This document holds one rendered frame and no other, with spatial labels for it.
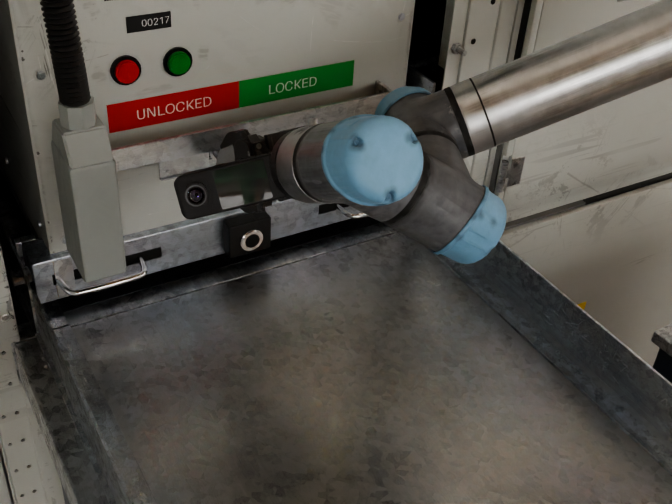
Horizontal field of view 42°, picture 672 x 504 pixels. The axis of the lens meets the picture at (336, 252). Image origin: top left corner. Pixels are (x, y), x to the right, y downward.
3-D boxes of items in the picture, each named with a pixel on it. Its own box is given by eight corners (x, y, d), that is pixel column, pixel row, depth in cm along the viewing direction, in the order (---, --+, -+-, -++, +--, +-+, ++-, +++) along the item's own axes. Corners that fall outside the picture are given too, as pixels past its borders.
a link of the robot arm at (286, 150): (301, 212, 80) (282, 124, 79) (281, 211, 84) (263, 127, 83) (370, 193, 84) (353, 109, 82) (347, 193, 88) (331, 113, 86)
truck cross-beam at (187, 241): (411, 202, 128) (415, 167, 124) (38, 305, 104) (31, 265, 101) (392, 186, 131) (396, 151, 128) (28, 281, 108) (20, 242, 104)
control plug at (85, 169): (128, 273, 96) (114, 133, 86) (85, 285, 94) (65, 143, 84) (106, 237, 101) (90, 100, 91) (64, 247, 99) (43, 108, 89)
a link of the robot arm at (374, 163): (414, 225, 73) (332, 180, 69) (351, 221, 83) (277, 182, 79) (448, 141, 74) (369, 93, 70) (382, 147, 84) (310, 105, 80)
